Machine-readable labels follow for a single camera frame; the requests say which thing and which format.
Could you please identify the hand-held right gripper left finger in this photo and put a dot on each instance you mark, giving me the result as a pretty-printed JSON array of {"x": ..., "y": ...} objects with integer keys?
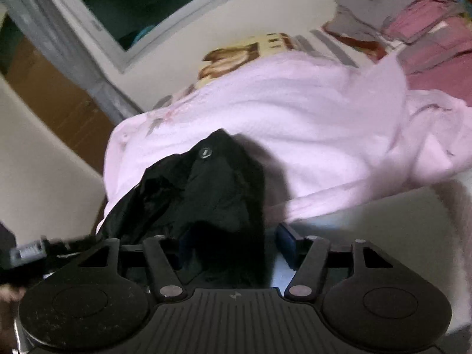
[{"x": 159, "y": 261}]

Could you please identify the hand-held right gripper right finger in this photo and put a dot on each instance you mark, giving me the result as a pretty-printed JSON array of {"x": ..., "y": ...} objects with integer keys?
[{"x": 289, "y": 241}]

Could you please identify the black jacket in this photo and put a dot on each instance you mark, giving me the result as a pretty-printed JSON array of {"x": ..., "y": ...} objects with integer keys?
[{"x": 206, "y": 206}]

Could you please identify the pile of pink clothes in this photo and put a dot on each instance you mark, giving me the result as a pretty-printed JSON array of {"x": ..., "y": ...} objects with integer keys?
[{"x": 438, "y": 55}]

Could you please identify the person's left hand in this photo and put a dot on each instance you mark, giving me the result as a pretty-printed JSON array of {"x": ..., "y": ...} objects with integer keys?
[{"x": 10, "y": 294}]

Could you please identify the light pink garment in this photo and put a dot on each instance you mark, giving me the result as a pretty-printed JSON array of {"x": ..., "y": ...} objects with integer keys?
[{"x": 295, "y": 125}]

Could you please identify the brown wooden cabinet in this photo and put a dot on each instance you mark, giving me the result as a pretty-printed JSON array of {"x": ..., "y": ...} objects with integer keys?
[{"x": 48, "y": 92}]

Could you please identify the printed bed sheet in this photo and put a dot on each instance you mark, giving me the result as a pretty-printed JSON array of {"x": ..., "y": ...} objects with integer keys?
[{"x": 258, "y": 48}]

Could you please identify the grey curtain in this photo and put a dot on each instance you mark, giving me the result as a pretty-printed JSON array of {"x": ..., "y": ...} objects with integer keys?
[{"x": 59, "y": 44}]

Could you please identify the white framed window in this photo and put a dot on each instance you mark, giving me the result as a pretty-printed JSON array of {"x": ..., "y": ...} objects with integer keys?
[{"x": 147, "y": 3}]

